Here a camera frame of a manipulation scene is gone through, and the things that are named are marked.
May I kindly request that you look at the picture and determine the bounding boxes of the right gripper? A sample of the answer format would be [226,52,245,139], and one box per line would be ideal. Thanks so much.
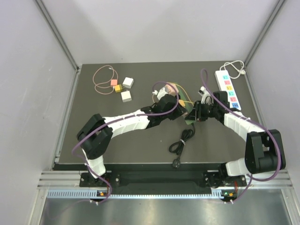
[186,100,219,121]

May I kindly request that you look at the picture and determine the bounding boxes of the green power strip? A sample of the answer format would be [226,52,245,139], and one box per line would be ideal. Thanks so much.
[177,86,194,125]

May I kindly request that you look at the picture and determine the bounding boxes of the orange small charger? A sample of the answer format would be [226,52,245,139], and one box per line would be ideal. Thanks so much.
[179,100,185,106]

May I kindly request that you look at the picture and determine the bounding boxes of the white square charger plug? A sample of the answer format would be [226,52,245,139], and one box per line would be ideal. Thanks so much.
[121,90,132,102]

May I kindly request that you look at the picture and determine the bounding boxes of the white power strip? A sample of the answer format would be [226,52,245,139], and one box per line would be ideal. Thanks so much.
[215,70,241,111]

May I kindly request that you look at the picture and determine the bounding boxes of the yellow charger plug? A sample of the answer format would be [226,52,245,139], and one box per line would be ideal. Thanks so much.
[114,84,124,93]

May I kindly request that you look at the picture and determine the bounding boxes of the pink charger plug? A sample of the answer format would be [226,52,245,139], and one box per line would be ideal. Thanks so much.
[110,79,118,87]

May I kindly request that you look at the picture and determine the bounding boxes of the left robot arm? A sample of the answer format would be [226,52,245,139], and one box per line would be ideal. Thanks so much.
[76,94,187,186]

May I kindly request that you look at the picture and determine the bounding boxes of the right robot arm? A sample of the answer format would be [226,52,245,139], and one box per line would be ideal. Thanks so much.
[186,89,286,186]

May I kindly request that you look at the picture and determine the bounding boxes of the pink giraffe cube charger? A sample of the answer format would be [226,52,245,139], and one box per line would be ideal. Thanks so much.
[165,84,179,96]

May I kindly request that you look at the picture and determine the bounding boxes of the yellow charger cable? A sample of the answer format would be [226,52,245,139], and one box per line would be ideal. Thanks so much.
[170,82,195,105]

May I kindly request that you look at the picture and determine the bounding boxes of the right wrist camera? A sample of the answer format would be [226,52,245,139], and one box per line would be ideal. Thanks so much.
[198,86,212,105]

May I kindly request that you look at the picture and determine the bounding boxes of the black power cord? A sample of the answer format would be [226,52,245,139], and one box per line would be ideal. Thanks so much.
[168,124,196,169]

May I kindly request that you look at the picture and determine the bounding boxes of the white charger cable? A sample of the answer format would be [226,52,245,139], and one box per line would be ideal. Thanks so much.
[220,60,246,79]

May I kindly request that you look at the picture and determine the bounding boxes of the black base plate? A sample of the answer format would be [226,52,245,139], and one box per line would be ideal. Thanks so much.
[79,163,247,201]

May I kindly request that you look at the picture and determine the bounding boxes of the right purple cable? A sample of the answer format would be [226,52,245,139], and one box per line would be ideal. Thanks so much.
[200,68,282,202]

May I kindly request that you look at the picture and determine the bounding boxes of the grey slotted cable duct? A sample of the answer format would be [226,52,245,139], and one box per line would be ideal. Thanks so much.
[47,189,235,199]

